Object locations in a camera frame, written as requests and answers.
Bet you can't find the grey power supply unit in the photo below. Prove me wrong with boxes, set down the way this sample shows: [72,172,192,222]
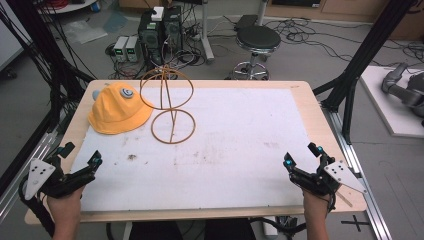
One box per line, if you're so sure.
[112,35,130,63]
[125,35,140,63]

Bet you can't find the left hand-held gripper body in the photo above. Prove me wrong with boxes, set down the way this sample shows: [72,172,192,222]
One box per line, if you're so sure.
[19,155,98,202]

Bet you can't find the black metal frame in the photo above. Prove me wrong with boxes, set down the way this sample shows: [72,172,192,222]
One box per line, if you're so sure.
[312,0,418,145]
[0,0,97,198]

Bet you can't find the person's right leg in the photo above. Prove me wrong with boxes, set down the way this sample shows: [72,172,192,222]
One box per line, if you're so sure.
[203,218,258,240]

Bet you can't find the white table mat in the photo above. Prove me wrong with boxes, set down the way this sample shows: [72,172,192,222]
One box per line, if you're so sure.
[70,86,319,213]

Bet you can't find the white board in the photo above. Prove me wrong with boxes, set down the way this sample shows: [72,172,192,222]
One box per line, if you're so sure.
[359,64,424,139]

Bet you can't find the white box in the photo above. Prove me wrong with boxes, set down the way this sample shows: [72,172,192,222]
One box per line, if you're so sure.
[150,6,165,22]

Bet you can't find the person's right hand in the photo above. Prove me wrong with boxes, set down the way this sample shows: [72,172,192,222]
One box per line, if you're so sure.
[301,188,333,220]

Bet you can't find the yellow bucket hat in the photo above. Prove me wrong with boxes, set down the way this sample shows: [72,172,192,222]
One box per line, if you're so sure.
[87,81,155,136]

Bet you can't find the person's left hand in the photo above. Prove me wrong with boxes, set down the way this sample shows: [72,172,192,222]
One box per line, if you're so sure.
[46,186,85,221]

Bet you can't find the black cable under table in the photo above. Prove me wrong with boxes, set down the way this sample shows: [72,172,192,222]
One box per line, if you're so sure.
[248,215,308,238]

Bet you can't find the black computer tower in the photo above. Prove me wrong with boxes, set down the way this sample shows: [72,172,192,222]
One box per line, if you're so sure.
[137,9,165,67]
[162,5,184,55]

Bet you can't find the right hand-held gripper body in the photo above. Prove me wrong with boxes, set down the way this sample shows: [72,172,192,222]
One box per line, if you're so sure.
[288,155,369,198]

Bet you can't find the person's leg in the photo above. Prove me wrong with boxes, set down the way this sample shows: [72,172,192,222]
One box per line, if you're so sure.
[203,218,258,240]
[129,220,184,240]

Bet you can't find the brown wire hat stand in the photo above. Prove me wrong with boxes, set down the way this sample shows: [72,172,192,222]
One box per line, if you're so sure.
[138,64,197,146]

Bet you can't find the black round stool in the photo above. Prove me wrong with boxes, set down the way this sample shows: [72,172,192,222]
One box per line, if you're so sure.
[231,25,282,81]

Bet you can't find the black floor cables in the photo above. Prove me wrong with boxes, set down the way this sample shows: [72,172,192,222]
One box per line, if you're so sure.
[219,14,424,69]

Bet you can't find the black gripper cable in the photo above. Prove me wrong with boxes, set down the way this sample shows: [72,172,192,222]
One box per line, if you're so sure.
[17,178,56,238]
[325,192,337,214]

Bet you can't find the white desk leg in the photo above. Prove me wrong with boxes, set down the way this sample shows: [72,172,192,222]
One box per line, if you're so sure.
[199,0,216,65]

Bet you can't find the person's left leg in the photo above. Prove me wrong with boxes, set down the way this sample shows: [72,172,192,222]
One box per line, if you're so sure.
[129,220,184,240]

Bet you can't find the aluminium rail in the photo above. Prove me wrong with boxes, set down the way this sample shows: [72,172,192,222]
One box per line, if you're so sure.
[0,129,68,225]
[320,105,394,240]

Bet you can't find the thin wooden stick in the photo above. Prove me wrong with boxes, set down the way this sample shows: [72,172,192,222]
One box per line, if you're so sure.
[334,190,354,209]

